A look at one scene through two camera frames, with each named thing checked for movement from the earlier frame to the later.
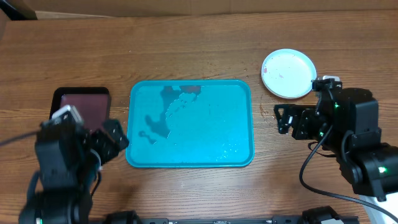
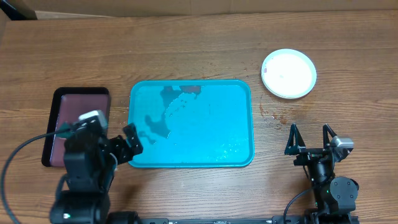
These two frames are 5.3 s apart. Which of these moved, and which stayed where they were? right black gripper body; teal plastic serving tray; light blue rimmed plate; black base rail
Moved: right black gripper body
Stayed: black base rail; teal plastic serving tray; light blue rimmed plate
